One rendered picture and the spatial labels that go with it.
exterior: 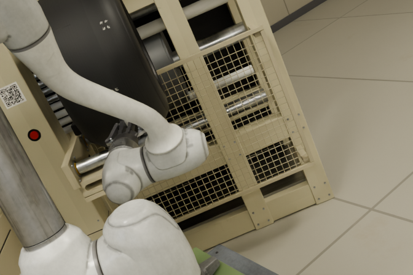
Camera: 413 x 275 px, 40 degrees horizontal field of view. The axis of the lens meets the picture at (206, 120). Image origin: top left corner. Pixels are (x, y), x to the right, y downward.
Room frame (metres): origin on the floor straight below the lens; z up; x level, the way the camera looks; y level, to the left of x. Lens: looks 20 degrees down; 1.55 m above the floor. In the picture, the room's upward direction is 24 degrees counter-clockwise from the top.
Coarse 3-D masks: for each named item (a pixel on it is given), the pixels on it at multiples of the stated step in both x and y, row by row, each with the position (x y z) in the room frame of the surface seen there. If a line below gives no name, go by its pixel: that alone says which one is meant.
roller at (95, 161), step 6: (144, 138) 1.85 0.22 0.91; (138, 144) 1.85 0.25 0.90; (144, 144) 1.85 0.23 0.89; (108, 150) 1.86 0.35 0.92; (96, 156) 1.86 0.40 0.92; (102, 156) 1.85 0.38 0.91; (78, 162) 1.87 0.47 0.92; (84, 162) 1.86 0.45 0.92; (90, 162) 1.85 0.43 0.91; (96, 162) 1.85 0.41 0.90; (102, 162) 1.85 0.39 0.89; (78, 168) 1.86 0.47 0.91; (84, 168) 1.85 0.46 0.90; (90, 168) 1.86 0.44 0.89
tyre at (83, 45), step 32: (64, 0) 1.88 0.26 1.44; (96, 0) 1.83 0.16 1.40; (64, 32) 1.78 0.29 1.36; (96, 32) 1.76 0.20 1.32; (128, 32) 1.78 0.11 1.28; (96, 64) 1.73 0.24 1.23; (128, 64) 1.73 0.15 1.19; (128, 96) 1.73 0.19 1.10; (160, 96) 1.81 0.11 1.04; (96, 128) 1.76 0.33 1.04
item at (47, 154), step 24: (0, 48) 1.93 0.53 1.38; (0, 72) 1.94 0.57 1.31; (24, 72) 1.97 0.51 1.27; (24, 120) 1.94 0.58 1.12; (48, 120) 1.95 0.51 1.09; (24, 144) 1.94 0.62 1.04; (48, 144) 1.93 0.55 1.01; (48, 168) 1.94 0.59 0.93; (48, 192) 1.94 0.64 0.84; (72, 192) 1.93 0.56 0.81; (72, 216) 1.94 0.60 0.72; (96, 216) 1.93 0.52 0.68
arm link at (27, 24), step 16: (0, 0) 1.13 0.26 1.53; (16, 0) 1.15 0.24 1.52; (32, 0) 1.18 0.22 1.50; (0, 16) 1.14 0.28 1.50; (16, 16) 1.15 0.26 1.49; (32, 16) 1.17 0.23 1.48; (0, 32) 1.15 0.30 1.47; (16, 32) 1.16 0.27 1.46; (32, 32) 1.17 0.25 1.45; (16, 48) 1.18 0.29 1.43
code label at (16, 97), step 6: (12, 84) 1.93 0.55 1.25; (0, 90) 1.94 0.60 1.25; (6, 90) 1.94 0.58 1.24; (12, 90) 1.93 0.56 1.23; (18, 90) 1.93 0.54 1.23; (0, 96) 1.94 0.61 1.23; (6, 96) 1.94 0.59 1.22; (12, 96) 1.93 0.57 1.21; (18, 96) 1.93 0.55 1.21; (24, 96) 1.93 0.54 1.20; (6, 102) 1.94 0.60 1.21; (12, 102) 1.94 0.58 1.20; (18, 102) 1.93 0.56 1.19
